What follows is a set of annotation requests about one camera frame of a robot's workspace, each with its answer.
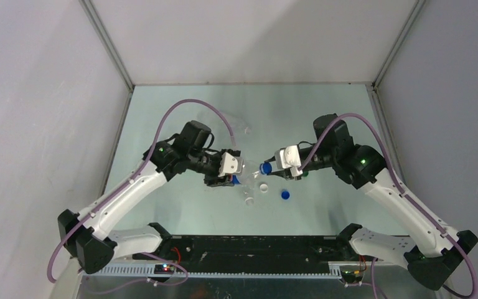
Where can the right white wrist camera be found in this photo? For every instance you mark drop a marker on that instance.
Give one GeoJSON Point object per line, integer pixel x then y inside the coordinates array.
{"type": "Point", "coordinates": [288, 162]}

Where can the right circuit board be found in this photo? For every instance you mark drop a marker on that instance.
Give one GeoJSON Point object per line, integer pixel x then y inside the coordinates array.
{"type": "Point", "coordinates": [353, 277]}

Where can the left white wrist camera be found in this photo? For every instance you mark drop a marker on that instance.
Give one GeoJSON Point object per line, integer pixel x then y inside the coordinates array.
{"type": "Point", "coordinates": [230, 165]}

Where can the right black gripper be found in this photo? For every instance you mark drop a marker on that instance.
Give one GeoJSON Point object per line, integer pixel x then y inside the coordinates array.
{"type": "Point", "coordinates": [283, 174]}

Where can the clear bottle far back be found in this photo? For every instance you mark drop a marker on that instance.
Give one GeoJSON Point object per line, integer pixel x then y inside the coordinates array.
{"type": "Point", "coordinates": [238, 124]}

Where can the Pepsi label clear bottle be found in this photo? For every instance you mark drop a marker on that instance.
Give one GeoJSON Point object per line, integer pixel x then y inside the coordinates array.
{"type": "Point", "coordinates": [249, 174]}

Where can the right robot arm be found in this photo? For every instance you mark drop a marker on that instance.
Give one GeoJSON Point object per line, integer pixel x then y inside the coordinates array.
{"type": "Point", "coordinates": [431, 250]}

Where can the blue cap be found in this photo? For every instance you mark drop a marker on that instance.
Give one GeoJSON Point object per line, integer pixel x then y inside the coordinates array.
{"type": "Point", "coordinates": [266, 168]}
{"type": "Point", "coordinates": [285, 194]}

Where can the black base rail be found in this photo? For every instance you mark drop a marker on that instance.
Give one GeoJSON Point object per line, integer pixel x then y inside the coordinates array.
{"type": "Point", "coordinates": [295, 254]}

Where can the white cap near centre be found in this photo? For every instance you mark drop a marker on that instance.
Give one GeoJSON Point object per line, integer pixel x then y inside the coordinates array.
{"type": "Point", "coordinates": [263, 187]}

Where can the left circuit board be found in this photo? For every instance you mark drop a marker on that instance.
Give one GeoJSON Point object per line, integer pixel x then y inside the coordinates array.
{"type": "Point", "coordinates": [164, 269]}

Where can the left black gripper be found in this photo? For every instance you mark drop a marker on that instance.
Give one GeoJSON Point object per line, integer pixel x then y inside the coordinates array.
{"type": "Point", "coordinates": [215, 180]}

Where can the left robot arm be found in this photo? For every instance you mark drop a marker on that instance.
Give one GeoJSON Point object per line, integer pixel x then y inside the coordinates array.
{"type": "Point", "coordinates": [89, 235]}

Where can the clear bottle centre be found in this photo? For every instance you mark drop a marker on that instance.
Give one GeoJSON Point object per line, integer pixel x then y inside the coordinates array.
{"type": "Point", "coordinates": [248, 191]}

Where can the circuit board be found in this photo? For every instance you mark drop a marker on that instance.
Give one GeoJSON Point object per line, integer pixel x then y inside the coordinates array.
{"type": "Point", "coordinates": [164, 269]}
{"type": "Point", "coordinates": [353, 277]}

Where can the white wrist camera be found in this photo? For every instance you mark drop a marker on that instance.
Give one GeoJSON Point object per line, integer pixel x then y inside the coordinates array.
{"type": "Point", "coordinates": [230, 165]}
{"type": "Point", "coordinates": [288, 162]}

